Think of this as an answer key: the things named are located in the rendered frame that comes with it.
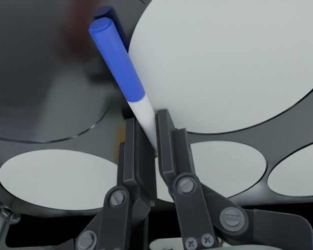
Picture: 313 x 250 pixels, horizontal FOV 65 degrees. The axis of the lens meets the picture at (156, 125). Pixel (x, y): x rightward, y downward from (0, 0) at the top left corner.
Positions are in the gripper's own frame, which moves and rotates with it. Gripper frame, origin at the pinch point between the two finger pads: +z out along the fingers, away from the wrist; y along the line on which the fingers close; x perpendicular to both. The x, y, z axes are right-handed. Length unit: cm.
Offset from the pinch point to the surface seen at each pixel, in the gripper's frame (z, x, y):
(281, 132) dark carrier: 2.2, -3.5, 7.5
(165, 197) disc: 2.3, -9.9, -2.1
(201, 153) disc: 2.3, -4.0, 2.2
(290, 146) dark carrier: 2.2, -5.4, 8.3
